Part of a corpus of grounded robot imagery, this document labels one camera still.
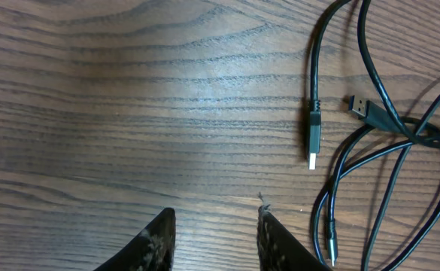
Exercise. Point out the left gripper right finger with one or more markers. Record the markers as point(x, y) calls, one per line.
point(278, 249)

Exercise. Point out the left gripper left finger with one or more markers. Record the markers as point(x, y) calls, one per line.
point(152, 249)

